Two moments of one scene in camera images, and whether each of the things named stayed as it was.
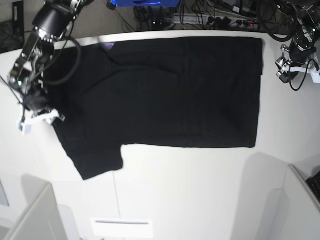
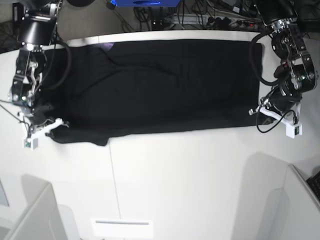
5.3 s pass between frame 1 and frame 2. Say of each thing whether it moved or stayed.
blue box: stayed
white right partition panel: stayed
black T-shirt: moved
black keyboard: stayed
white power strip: stayed
